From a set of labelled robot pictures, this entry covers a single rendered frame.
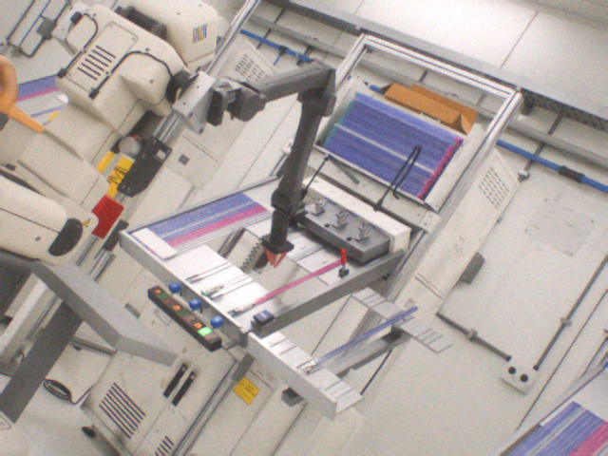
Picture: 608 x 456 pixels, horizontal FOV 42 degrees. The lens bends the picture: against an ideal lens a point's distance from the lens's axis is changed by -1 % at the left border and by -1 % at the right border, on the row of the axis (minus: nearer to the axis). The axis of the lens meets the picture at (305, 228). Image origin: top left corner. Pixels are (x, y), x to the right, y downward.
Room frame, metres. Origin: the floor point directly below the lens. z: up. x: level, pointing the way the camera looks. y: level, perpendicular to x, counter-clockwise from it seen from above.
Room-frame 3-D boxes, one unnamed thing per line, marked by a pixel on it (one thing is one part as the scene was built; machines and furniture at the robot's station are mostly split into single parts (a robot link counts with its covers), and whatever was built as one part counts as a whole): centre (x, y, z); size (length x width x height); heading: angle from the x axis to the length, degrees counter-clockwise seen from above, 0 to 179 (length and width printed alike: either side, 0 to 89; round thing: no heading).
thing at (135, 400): (3.05, -0.13, 0.31); 0.70 x 0.65 x 0.62; 52
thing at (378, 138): (2.92, -0.11, 1.52); 0.51 x 0.13 x 0.27; 52
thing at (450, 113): (3.22, -0.20, 1.82); 0.68 x 0.30 x 0.20; 52
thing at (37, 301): (3.12, 0.72, 0.39); 0.24 x 0.24 x 0.78; 52
